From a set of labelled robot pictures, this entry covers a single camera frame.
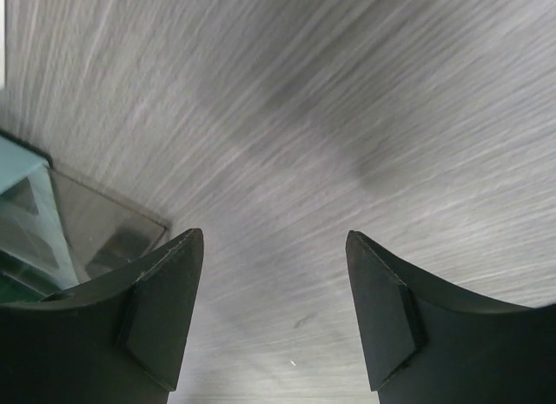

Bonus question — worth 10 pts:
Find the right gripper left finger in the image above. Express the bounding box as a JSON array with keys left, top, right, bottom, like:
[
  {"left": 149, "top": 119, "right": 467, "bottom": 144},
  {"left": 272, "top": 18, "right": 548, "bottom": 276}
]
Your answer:
[{"left": 1, "top": 228, "right": 204, "bottom": 403}]

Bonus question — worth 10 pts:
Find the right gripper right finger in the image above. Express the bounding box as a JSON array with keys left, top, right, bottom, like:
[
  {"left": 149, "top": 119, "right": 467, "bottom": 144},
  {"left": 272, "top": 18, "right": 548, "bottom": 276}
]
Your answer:
[{"left": 346, "top": 231, "right": 555, "bottom": 403}]

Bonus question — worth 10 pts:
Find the teal makeup drawer organizer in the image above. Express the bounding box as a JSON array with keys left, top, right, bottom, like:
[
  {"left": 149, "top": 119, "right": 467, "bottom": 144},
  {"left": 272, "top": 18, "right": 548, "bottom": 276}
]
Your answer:
[{"left": 1, "top": 134, "right": 169, "bottom": 304}]

